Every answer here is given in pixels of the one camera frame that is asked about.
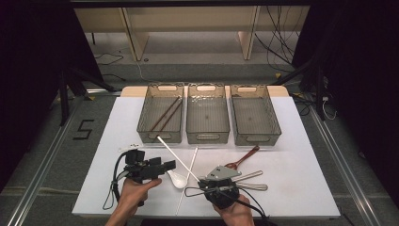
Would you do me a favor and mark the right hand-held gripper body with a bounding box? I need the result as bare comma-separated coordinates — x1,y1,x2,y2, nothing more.
198,165,243,210

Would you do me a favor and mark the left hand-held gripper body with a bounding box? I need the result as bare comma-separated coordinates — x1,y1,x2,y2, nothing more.
118,143,165,185

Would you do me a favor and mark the white chopstick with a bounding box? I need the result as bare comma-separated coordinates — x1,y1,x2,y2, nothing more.
156,135,202,184
174,146,200,217

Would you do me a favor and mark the smoky clear plastic bin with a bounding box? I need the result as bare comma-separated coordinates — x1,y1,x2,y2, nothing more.
230,84,282,147
136,82,185,144
185,83,231,145

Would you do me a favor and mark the brown wooden spoon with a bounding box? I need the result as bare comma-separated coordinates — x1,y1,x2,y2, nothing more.
224,145,261,171

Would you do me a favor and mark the brown wooden chopstick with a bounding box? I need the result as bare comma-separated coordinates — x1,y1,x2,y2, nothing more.
150,95,182,133
159,101,184,133

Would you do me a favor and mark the person's left hand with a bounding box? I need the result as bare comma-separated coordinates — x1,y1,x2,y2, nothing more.
118,177,163,211

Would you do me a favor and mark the person's right hand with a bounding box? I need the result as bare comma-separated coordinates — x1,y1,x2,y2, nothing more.
212,193,256,226

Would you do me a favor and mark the black metal stand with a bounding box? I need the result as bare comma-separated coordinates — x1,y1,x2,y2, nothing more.
270,53,327,121
57,67,118,126

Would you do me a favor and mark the light wooden bench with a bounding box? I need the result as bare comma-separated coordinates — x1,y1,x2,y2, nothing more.
74,6,311,62

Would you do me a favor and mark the dark curtain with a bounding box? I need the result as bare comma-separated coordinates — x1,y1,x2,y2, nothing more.
0,0,104,189
291,0,399,202

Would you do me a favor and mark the black overhead beam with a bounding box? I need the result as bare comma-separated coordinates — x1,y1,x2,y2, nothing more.
69,0,314,8

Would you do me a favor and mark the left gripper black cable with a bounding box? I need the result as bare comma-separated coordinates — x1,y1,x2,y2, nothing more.
102,150,128,211

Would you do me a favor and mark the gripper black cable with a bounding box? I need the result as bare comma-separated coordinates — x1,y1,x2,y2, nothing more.
184,186,277,226
102,150,128,211

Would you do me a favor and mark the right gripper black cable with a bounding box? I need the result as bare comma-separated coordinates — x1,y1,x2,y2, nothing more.
184,186,277,226

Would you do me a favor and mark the short metal floor rail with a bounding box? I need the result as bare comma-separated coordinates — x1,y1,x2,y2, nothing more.
84,89,123,97

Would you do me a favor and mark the white floor cable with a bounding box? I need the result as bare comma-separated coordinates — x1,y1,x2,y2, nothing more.
135,59,156,83
322,96,338,121

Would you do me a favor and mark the black floor cable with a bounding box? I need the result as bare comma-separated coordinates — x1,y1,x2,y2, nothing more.
93,52,125,67
102,73,127,83

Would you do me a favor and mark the bundle of hanging black cables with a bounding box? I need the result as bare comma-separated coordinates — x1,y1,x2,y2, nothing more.
253,5,304,69

